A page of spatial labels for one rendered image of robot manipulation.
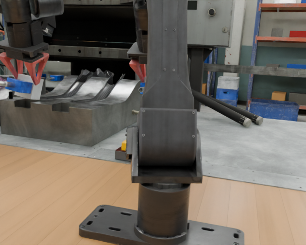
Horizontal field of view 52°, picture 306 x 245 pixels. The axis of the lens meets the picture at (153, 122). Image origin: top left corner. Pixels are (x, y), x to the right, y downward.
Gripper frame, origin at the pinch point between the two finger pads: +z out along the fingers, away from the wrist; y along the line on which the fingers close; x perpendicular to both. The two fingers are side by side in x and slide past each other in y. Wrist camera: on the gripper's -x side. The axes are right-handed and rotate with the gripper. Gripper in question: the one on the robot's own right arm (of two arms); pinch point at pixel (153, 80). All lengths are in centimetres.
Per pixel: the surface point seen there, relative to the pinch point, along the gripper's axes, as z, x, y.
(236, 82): 286, -478, -6
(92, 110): -0.4, 15.3, 10.5
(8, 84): -7.7, 17.8, 28.8
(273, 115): 218, -287, -63
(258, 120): 27.4, -23.0, -28.3
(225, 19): 12, -75, -12
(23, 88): -5.3, 15.5, 27.3
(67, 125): 3.1, 17.3, 16.9
